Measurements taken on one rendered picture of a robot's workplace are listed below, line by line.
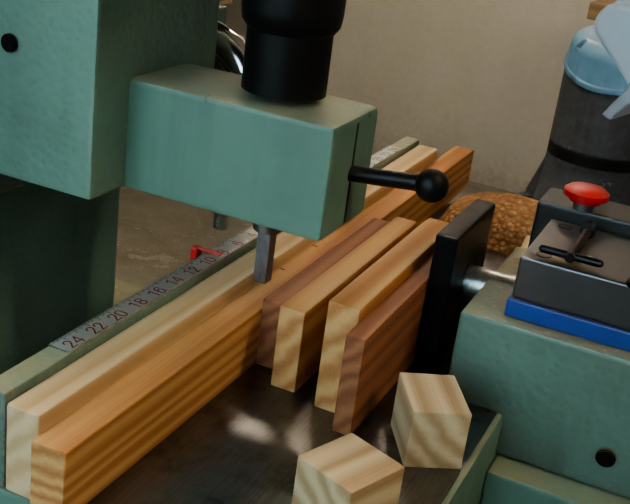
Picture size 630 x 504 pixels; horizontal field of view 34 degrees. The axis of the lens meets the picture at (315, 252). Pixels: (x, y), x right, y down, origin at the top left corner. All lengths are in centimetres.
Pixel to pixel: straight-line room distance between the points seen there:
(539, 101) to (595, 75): 280
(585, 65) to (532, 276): 60
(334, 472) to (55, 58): 29
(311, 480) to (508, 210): 48
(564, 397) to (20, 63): 38
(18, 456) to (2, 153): 21
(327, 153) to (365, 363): 12
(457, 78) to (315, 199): 353
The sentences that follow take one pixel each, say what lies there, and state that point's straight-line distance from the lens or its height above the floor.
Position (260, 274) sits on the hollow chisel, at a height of 96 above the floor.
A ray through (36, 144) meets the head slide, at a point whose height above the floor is 103.
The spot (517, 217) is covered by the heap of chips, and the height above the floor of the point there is 93.
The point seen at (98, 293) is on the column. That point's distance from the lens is 85.
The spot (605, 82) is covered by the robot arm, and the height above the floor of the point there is 100.
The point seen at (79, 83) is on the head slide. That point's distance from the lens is 61.
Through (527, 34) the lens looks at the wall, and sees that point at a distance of 399.
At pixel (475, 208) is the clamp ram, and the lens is 72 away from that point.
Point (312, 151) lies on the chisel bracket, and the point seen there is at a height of 105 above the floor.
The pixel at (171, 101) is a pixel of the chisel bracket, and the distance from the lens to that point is 62.
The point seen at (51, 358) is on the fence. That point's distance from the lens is 55.
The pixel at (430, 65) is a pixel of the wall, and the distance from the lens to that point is 414.
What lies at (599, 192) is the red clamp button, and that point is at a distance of 70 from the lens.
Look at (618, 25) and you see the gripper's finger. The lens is 67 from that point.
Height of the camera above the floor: 122
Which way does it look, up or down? 22 degrees down
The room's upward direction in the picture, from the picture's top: 8 degrees clockwise
